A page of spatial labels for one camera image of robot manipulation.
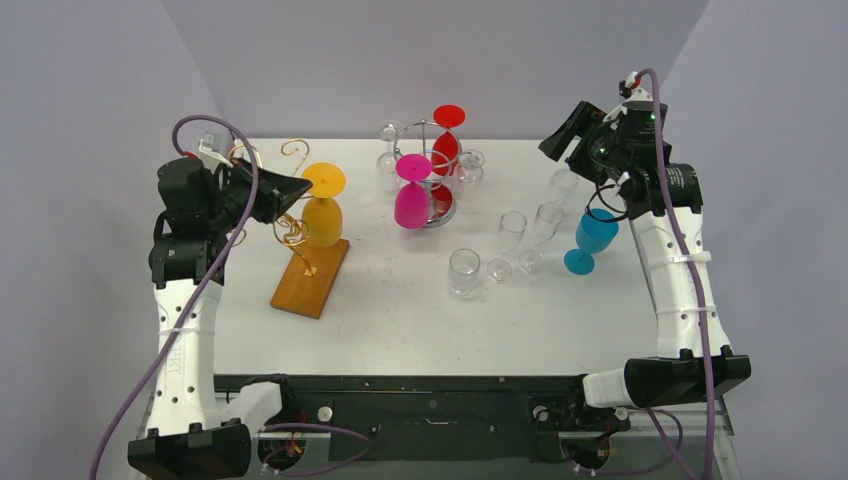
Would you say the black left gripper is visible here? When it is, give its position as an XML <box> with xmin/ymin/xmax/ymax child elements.
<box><xmin>205</xmin><ymin>156</ymin><xmax>311</xmax><ymax>233</ymax></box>

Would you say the silver wire glass rack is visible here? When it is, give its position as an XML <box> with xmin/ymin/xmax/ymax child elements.
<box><xmin>379</xmin><ymin>119</ymin><xmax>462</xmax><ymax>229</ymax></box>

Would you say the pink wine glass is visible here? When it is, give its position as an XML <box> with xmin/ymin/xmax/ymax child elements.
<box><xmin>394</xmin><ymin>154</ymin><xmax>432</xmax><ymax>230</ymax></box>

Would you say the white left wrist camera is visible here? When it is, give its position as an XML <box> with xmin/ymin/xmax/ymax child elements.
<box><xmin>186</xmin><ymin>131</ymin><xmax>232</xmax><ymax>170</ymax></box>

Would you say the clear etched goblet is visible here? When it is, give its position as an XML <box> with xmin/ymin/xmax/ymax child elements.
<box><xmin>448</xmin><ymin>248</ymin><xmax>481</xmax><ymax>296</ymax></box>

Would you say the red wine glass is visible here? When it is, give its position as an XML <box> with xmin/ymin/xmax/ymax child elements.
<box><xmin>431</xmin><ymin>104</ymin><xmax>466</xmax><ymax>216</ymax></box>

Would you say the purple cable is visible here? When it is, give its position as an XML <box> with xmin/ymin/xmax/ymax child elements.
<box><xmin>632</xmin><ymin>67</ymin><xmax>717</xmax><ymax>480</ymax></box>
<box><xmin>87</xmin><ymin>115</ymin><xmax>372</xmax><ymax>480</ymax></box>

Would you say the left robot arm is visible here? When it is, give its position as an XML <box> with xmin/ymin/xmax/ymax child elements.
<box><xmin>127</xmin><ymin>157</ymin><xmax>312</xmax><ymax>479</ymax></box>

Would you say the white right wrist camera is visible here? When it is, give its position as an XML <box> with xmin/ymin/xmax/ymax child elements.
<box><xmin>603</xmin><ymin>71</ymin><xmax>654</xmax><ymax>122</ymax></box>

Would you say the yellow wine glass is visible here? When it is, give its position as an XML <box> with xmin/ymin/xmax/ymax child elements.
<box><xmin>301</xmin><ymin>162</ymin><xmax>346</xmax><ymax>248</ymax></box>

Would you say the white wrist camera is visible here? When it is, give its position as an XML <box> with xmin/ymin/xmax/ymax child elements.
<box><xmin>186</xmin><ymin>131</ymin><xmax>232</xmax><ymax>170</ymax></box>
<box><xmin>603</xmin><ymin>71</ymin><xmax>654</xmax><ymax>122</ymax></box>

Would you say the clear glass back left silver rack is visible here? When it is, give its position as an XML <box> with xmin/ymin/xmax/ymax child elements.
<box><xmin>376</xmin><ymin>120</ymin><xmax>404</xmax><ymax>194</ymax></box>

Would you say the clear glass back gold rack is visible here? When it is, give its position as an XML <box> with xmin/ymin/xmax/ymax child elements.
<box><xmin>547</xmin><ymin>169</ymin><xmax>579</xmax><ymax>210</ymax></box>

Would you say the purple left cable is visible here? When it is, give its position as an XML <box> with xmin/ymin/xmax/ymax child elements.
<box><xmin>87</xmin><ymin>115</ymin><xmax>372</xmax><ymax>480</ymax></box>

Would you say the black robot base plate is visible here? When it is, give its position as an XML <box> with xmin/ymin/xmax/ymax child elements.
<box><xmin>255</xmin><ymin>375</ymin><xmax>631</xmax><ymax>471</ymax></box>

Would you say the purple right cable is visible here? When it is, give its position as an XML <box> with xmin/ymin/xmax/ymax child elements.
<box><xmin>632</xmin><ymin>67</ymin><xmax>717</xmax><ymax>480</ymax></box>

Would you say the clear champagne flute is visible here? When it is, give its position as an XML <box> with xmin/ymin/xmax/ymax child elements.
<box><xmin>486</xmin><ymin>210</ymin><xmax>528</xmax><ymax>283</ymax></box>

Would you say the blue wine glass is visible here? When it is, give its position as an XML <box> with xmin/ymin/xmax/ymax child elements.
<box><xmin>563</xmin><ymin>208</ymin><xmax>619</xmax><ymax>275</ymax></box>

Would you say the clear glass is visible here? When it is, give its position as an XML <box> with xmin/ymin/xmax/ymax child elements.
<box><xmin>455</xmin><ymin>149</ymin><xmax>486</xmax><ymax>199</ymax></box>
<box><xmin>517</xmin><ymin>202</ymin><xmax>565</xmax><ymax>274</ymax></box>

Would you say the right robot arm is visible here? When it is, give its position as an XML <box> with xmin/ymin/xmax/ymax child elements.
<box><xmin>539</xmin><ymin>100</ymin><xmax>752</xmax><ymax>427</ymax></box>

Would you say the gold rack with wooden base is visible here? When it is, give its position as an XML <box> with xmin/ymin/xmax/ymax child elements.
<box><xmin>270</xmin><ymin>138</ymin><xmax>350</xmax><ymax>320</ymax></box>

